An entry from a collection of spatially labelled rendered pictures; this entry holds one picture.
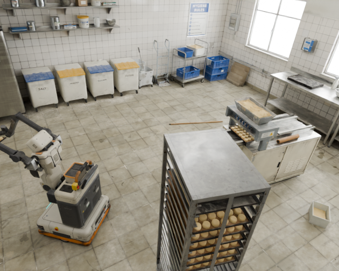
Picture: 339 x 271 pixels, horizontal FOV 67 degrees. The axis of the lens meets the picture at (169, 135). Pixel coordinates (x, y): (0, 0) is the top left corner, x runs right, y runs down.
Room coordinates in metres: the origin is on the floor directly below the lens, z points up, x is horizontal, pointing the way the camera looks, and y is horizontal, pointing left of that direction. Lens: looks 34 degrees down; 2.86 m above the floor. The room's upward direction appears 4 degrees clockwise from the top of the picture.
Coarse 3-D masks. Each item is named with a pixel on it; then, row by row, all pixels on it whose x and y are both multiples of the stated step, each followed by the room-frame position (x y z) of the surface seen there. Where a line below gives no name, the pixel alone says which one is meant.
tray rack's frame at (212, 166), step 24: (168, 144) 1.44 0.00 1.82; (192, 144) 1.46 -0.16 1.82; (216, 144) 1.48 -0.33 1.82; (192, 168) 1.21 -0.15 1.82; (216, 168) 1.22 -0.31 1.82; (240, 168) 1.24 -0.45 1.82; (192, 192) 1.00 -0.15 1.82; (216, 192) 1.02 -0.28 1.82; (240, 192) 1.03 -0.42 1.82; (192, 216) 0.95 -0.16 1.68; (240, 264) 1.09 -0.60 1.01
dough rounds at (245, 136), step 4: (232, 128) 3.19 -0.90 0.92; (236, 128) 3.21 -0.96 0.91; (240, 128) 3.21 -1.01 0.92; (236, 132) 3.08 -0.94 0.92; (240, 132) 3.10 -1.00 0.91; (244, 132) 3.12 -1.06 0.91; (240, 136) 3.02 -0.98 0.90; (244, 136) 3.03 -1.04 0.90; (248, 136) 3.01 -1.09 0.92; (244, 140) 2.91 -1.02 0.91; (248, 140) 2.93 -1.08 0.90; (252, 140) 2.93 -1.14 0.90
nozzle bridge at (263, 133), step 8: (232, 112) 3.37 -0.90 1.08; (240, 112) 3.19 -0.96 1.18; (232, 120) 3.40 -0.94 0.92; (248, 120) 2.98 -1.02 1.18; (256, 128) 2.80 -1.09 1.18; (264, 128) 2.82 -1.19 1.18; (272, 128) 2.83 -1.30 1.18; (256, 136) 2.75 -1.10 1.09; (264, 136) 2.78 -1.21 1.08; (272, 136) 2.84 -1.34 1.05; (264, 144) 2.80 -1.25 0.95
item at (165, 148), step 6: (162, 162) 1.56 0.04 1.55; (162, 168) 1.55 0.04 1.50; (162, 174) 1.54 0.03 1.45; (162, 180) 1.53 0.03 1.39; (162, 186) 1.53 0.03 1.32; (162, 192) 1.54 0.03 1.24; (162, 198) 1.54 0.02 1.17; (162, 204) 1.54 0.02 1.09; (162, 210) 1.54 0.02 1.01; (162, 216) 1.54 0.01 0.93; (162, 222) 1.54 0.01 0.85
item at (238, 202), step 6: (240, 198) 1.13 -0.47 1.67; (246, 198) 1.13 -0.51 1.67; (252, 198) 1.13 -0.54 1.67; (204, 204) 1.06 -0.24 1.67; (210, 204) 1.06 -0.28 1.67; (216, 204) 1.07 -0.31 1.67; (222, 204) 1.07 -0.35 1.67; (234, 204) 1.08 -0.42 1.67; (240, 204) 1.08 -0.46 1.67; (246, 204) 1.07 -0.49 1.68; (252, 204) 1.08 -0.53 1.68; (198, 210) 1.01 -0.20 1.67; (204, 210) 1.01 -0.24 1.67; (210, 210) 1.02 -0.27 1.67; (216, 210) 1.01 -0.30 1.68; (222, 210) 1.02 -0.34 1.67
